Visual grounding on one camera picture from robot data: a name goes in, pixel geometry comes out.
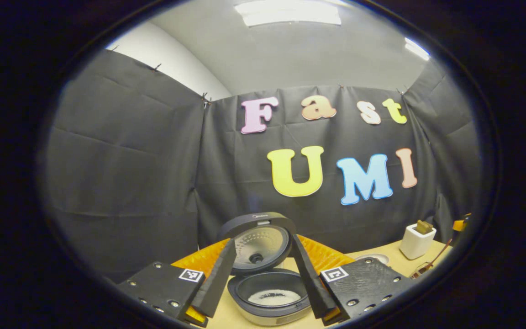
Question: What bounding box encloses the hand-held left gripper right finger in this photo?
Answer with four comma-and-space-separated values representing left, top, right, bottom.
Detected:
292, 234, 416, 326

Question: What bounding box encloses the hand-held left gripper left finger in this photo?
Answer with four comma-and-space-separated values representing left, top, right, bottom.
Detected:
117, 238, 237, 328

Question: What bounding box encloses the white rice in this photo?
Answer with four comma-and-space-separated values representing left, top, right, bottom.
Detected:
248, 289, 301, 306

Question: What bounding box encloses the brown wooden spoon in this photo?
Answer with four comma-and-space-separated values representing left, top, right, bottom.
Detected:
411, 239, 453, 278

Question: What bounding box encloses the grey rice cooker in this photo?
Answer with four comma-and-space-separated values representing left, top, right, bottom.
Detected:
219, 212, 312, 326

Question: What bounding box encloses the white toaster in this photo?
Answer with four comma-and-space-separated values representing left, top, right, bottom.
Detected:
399, 224, 437, 260

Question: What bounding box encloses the white round plate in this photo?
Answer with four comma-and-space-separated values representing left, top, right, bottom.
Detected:
354, 254, 389, 266

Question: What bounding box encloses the black backdrop cloth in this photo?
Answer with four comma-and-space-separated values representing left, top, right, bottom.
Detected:
44, 48, 483, 284

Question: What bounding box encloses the small ceiling light panel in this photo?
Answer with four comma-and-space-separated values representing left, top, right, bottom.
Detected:
405, 37, 431, 61

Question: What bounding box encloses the large ceiling light panel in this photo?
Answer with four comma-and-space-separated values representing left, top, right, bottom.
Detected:
235, 0, 342, 27

